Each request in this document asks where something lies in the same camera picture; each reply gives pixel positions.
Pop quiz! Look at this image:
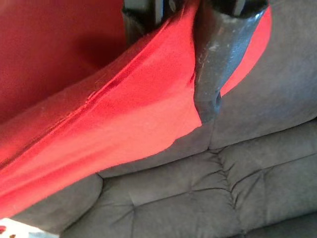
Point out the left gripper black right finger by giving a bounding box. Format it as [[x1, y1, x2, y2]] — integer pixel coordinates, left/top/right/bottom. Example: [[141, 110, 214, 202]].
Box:
[[194, 0, 270, 124]]

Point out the red pillow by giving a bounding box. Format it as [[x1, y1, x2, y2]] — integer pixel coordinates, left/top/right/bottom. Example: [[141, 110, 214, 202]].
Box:
[[0, 0, 273, 220]]

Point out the grey fabric sofa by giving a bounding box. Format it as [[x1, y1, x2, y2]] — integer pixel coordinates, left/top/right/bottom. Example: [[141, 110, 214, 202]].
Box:
[[12, 0, 317, 238]]

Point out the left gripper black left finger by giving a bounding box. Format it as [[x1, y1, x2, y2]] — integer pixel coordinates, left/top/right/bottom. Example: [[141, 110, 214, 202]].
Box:
[[121, 0, 174, 47]]

